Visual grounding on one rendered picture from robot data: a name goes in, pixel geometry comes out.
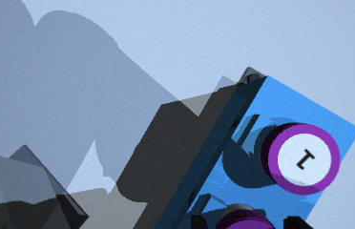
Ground blue tube rack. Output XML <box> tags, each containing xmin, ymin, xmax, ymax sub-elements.
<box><xmin>154</xmin><ymin>75</ymin><xmax>355</xmax><ymax>229</ymax></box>

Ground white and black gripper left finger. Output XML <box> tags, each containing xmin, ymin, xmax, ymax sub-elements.
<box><xmin>191</xmin><ymin>215</ymin><xmax>208</xmax><ymax>229</ymax></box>

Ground purple screw cap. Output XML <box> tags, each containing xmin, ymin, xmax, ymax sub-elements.
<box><xmin>215</xmin><ymin>209</ymin><xmax>276</xmax><ymax>229</ymax></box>
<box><xmin>261</xmin><ymin>122</ymin><xmax>341</xmax><ymax>196</ymax></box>

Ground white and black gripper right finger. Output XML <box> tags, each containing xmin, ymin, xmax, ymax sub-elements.
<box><xmin>283</xmin><ymin>216</ymin><xmax>313</xmax><ymax>229</ymax></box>

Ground light grey button panel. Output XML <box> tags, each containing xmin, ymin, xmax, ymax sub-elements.
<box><xmin>0</xmin><ymin>145</ymin><xmax>89</xmax><ymax>229</ymax></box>

